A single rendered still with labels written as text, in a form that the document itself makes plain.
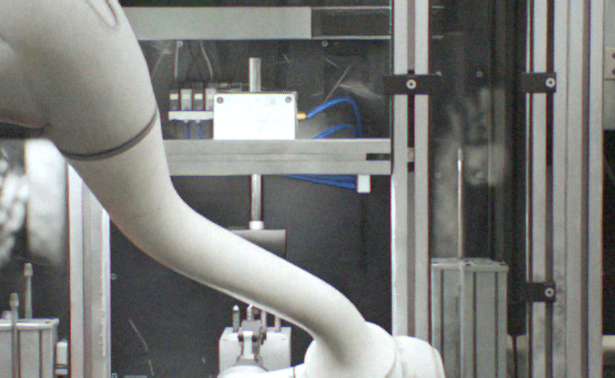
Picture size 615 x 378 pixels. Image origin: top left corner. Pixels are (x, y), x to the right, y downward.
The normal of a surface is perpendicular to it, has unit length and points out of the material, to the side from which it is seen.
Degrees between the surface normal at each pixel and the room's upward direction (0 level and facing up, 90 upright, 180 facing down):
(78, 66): 118
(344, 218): 90
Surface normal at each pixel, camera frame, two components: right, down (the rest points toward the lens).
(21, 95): -0.09, 0.69
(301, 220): -0.01, 0.05
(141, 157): 0.67, 0.54
